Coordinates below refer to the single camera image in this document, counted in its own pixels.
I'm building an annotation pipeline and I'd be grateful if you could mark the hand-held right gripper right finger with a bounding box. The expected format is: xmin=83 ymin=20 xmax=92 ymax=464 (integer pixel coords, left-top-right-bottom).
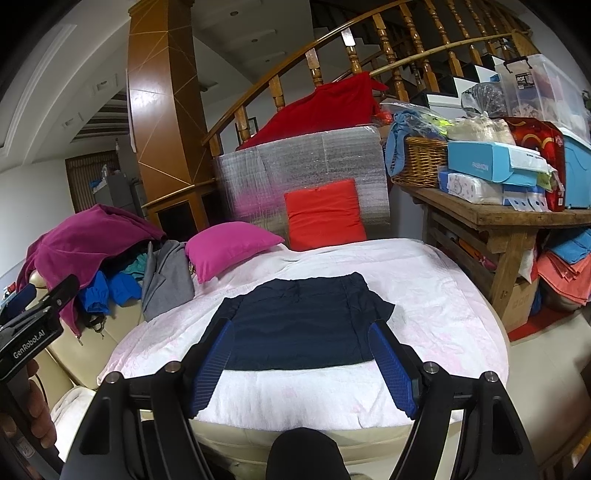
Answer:
xmin=368 ymin=319 xmax=539 ymax=480

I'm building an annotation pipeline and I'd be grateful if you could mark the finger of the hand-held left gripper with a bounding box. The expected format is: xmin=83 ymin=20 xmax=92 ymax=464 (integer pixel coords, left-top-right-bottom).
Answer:
xmin=4 ymin=282 xmax=38 ymax=319
xmin=0 ymin=274 xmax=80 ymax=330

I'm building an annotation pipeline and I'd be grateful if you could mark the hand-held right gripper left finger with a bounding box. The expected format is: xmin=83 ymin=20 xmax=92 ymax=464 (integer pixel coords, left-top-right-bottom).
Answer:
xmin=60 ymin=319 xmax=235 ymax=480

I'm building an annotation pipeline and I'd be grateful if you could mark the navy blue jacket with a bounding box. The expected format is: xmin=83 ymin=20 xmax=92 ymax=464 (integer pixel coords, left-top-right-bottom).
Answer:
xmin=199 ymin=272 xmax=395 ymax=372

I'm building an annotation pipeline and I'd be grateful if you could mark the pile of clothes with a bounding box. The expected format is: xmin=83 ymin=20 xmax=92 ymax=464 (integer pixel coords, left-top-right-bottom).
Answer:
xmin=18 ymin=204 xmax=167 ymax=337

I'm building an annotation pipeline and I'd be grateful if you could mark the plastic bag of clothes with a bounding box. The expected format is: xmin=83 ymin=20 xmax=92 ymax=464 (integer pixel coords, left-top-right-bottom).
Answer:
xmin=409 ymin=104 xmax=455 ymax=138

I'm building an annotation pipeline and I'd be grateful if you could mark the person's left hand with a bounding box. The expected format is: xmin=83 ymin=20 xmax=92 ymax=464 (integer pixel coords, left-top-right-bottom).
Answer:
xmin=25 ymin=359 xmax=58 ymax=450

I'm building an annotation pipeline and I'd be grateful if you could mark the bright blue garment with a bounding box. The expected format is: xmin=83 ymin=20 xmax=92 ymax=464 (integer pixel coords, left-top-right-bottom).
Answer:
xmin=76 ymin=270 xmax=143 ymax=317

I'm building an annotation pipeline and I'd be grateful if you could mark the white pink blanket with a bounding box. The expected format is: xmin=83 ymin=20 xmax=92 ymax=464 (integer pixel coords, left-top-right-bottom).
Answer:
xmin=97 ymin=237 xmax=509 ymax=425

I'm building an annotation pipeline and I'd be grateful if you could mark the white fluffy cloth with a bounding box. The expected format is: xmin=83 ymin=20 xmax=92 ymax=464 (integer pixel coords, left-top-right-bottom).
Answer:
xmin=50 ymin=387 xmax=95 ymax=446

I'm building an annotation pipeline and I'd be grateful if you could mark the teal garment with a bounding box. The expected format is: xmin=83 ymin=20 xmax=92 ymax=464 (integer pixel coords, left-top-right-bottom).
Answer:
xmin=122 ymin=256 xmax=151 ymax=280

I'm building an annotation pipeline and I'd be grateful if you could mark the grey garment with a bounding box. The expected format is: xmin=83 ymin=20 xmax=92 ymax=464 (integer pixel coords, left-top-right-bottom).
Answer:
xmin=141 ymin=240 xmax=197 ymax=323

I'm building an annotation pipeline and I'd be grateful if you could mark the grey cabinet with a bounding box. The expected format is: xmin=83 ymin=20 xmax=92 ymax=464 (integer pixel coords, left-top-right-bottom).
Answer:
xmin=92 ymin=166 xmax=148 ymax=217

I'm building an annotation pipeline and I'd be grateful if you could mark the magenta pillow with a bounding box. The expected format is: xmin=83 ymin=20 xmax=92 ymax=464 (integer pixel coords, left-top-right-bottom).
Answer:
xmin=185 ymin=222 xmax=286 ymax=283

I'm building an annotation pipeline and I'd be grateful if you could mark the red floor mat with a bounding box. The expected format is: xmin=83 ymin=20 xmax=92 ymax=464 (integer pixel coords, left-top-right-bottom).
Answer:
xmin=508 ymin=305 xmax=578 ymax=342

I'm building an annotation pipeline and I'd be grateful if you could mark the red orange pillow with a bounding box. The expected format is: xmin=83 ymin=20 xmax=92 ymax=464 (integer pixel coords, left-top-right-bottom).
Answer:
xmin=284 ymin=179 xmax=368 ymax=252

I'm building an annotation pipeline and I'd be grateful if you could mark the wooden table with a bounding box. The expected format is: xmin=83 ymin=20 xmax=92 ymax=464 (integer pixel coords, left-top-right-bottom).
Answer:
xmin=392 ymin=178 xmax=591 ymax=333

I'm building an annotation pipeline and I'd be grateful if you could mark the stack of coral towels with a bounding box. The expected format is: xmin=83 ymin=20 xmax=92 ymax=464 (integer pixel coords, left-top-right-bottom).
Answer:
xmin=536 ymin=251 xmax=591 ymax=308

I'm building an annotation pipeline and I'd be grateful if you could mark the white patterned tissue pack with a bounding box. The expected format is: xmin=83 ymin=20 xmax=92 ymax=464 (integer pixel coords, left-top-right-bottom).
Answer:
xmin=438 ymin=168 xmax=504 ymax=206

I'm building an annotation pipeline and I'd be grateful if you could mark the wooden pillar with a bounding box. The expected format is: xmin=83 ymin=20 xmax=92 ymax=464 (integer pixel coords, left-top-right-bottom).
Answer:
xmin=126 ymin=0 xmax=220 ymax=241

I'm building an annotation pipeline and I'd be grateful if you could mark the wicker basket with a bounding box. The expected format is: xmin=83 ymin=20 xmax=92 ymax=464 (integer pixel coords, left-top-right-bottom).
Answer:
xmin=390 ymin=136 xmax=451 ymax=189

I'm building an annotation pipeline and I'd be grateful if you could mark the white blue packet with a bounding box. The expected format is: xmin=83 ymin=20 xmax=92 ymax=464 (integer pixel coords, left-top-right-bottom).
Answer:
xmin=502 ymin=185 xmax=552 ymax=212

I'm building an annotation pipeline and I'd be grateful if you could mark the blue folded towel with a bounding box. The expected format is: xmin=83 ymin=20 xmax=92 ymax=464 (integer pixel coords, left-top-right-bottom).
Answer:
xmin=547 ymin=231 xmax=591 ymax=266

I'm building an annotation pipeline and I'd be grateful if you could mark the blue cardboard box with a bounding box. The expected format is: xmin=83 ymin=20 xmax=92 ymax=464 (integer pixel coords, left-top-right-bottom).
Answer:
xmin=447 ymin=141 xmax=555 ymax=188

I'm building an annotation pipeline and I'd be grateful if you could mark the light blue cloth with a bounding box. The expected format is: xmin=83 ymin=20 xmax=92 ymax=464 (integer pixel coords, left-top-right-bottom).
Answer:
xmin=385 ymin=111 xmax=419 ymax=176

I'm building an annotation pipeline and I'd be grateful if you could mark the silver foil wrapped panel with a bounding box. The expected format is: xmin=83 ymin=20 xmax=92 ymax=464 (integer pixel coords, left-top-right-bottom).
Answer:
xmin=213 ymin=124 xmax=392 ymax=245

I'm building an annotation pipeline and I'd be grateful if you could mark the cream item in clear bag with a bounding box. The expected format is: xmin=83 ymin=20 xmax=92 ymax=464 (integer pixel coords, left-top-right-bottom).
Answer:
xmin=447 ymin=115 xmax=515 ymax=146

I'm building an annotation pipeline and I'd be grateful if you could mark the red cloth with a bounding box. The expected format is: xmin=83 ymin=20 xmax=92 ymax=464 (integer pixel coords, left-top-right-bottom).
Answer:
xmin=236 ymin=71 xmax=389 ymax=151

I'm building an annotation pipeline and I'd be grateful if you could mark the teal storage bin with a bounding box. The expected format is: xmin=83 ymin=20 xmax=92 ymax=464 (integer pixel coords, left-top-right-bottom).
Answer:
xmin=556 ymin=127 xmax=591 ymax=208

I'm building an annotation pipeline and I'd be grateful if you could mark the red gift bag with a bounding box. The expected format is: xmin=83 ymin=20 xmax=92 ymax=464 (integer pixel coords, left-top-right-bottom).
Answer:
xmin=503 ymin=117 xmax=568 ymax=212

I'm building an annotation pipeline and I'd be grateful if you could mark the wooden stair banister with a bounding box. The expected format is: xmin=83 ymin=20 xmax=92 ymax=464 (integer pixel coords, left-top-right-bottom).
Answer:
xmin=202 ymin=0 xmax=541 ymax=158

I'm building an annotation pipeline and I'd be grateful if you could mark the grey dotted plastic bag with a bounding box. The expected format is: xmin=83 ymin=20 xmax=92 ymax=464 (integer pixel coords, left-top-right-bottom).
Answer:
xmin=461 ymin=82 xmax=506 ymax=118

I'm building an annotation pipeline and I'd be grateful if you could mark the clear plastic storage box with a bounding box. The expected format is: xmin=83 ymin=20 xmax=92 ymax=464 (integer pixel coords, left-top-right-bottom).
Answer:
xmin=495 ymin=54 xmax=591 ymax=141

